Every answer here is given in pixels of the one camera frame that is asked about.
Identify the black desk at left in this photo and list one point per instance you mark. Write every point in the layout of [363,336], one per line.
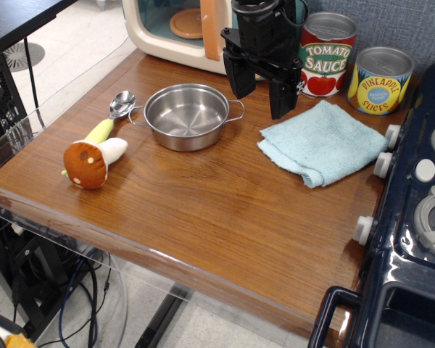
[18,19]

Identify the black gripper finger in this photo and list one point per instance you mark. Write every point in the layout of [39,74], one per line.
[241,77]
[283,93]

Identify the white stove knob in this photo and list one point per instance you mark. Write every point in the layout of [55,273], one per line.
[392,134]
[362,229]
[382,164]

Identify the light blue folded cloth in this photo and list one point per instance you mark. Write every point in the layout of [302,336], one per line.
[322,145]

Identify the white stove knob lower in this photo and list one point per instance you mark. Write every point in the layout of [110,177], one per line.
[362,229]

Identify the white stove knob upper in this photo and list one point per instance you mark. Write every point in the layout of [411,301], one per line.
[392,134]

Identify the black table leg base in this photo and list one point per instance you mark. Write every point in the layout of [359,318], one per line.
[162,318]

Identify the spoon with green handle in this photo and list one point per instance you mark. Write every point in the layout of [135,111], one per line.
[121,106]

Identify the pineapple slices can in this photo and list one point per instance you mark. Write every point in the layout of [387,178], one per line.
[379,80]

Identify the cream toy microwave oven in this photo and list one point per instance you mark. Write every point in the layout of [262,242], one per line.
[185,32]

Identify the plush brown mushroom toy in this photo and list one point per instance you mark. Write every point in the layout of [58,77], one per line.
[87,163]

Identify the white stove knob middle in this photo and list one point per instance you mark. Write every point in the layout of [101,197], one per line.
[382,164]

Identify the silver metal pot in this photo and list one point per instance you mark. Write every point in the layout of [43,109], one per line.
[187,117]

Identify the tomato sauce can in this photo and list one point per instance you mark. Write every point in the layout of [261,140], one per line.
[325,47]

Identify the dark blue toy stove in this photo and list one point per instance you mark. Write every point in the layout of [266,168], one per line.
[395,303]

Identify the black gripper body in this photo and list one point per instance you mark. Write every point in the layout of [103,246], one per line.
[266,34]

